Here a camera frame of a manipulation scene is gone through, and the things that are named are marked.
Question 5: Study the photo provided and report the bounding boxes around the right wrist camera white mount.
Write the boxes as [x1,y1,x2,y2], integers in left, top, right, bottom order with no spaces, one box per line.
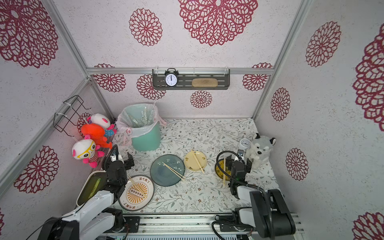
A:
[235,149,245,161]

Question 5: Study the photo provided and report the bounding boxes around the grey wall shelf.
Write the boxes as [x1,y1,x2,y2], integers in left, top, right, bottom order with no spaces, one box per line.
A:
[152,69,231,90]

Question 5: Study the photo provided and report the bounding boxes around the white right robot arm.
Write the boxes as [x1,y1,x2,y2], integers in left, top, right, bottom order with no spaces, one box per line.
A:
[211,151,296,240]

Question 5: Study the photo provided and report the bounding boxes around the black wire wall basket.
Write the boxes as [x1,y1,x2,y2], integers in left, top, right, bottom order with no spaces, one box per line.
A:
[52,95,91,138]

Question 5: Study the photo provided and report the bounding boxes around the white plush doll yellow glasses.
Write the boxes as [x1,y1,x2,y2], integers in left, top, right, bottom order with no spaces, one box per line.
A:
[72,135,105,168]

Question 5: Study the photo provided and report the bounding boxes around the white pink plush doll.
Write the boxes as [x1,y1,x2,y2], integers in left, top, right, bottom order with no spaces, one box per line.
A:
[86,114,117,138]

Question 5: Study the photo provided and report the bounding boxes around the red orange plush toy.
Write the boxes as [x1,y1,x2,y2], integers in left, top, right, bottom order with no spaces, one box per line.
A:
[81,124,113,149]

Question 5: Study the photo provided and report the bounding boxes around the white orange patterned plate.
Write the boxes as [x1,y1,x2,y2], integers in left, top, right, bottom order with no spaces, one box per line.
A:
[119,175,155,212]

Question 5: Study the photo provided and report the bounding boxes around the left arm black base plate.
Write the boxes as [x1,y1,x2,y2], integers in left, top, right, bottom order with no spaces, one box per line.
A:
[105,216,141,234]

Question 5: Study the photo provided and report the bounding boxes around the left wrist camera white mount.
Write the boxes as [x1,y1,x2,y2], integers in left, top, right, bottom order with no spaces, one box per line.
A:
[109,145,124,162]

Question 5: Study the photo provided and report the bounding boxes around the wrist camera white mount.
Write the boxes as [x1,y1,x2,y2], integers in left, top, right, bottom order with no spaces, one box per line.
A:
[109,145,124,162]
[235,149,245,161]

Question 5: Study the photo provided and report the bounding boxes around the yellow patterned plate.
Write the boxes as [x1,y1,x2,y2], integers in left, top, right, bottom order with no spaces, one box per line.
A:
[215,159,233,181]

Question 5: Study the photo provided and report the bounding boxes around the green trash bin with bag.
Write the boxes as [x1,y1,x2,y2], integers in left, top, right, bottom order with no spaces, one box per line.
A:
[116,104,167,152]

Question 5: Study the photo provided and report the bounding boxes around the dark green glass plate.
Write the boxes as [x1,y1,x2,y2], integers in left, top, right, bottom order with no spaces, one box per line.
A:
[150,155,185,187]

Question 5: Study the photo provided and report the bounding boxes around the small white round timer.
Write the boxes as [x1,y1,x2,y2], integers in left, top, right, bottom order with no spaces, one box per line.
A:
[238,138,251,151]

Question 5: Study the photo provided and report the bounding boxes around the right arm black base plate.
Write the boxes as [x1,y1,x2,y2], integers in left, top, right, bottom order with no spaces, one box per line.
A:
[212,215,254,233]

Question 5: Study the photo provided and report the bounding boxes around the wooden brush on shelf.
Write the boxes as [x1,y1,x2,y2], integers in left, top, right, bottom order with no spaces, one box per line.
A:
[192,78,219,88]

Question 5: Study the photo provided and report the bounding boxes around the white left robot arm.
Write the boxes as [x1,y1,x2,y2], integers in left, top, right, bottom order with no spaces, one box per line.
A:
[38,145,133,240]

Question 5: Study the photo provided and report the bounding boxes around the black alarm clock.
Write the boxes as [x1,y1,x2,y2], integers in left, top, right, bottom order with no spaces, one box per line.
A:
[165,68,179,88]

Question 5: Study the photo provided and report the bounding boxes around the grey husky plush dog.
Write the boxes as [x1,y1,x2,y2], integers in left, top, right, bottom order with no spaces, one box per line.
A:
[245,133,277,170]

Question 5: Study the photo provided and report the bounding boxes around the cream round plate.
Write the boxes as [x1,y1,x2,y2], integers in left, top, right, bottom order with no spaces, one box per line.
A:
[184,151,207,171]

